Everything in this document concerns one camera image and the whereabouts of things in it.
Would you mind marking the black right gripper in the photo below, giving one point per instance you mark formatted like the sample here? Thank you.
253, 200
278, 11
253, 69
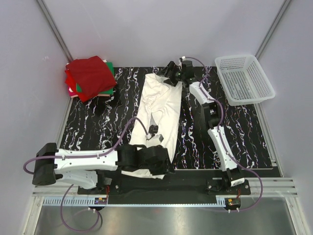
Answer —
172, 68

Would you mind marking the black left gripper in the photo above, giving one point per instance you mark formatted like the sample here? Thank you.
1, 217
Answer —
165, 168

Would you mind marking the white printed t-shirt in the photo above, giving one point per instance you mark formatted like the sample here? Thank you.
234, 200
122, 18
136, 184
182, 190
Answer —
160, 105

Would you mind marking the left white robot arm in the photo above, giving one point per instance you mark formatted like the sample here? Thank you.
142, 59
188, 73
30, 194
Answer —
80, 167

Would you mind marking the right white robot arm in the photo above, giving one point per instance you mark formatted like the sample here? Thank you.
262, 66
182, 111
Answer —
213, 115

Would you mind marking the green folded t-shirt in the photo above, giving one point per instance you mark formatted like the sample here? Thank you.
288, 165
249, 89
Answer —
94, 77

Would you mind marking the white plastic basket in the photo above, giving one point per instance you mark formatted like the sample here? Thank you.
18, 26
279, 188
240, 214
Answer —
243, 80

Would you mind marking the dark red folded t-shirt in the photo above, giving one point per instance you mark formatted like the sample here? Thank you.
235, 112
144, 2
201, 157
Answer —
75, 65

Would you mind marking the pink folded t-shirt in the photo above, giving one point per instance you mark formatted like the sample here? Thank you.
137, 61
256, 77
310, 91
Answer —
71, 93

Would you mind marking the bright red folded t-shirt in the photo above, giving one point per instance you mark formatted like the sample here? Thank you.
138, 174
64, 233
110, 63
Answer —
70, 81

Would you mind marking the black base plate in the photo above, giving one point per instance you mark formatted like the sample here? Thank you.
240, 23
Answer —
186, 184

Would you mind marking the grey slotted cable duct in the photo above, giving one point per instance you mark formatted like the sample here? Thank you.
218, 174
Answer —
113, 201

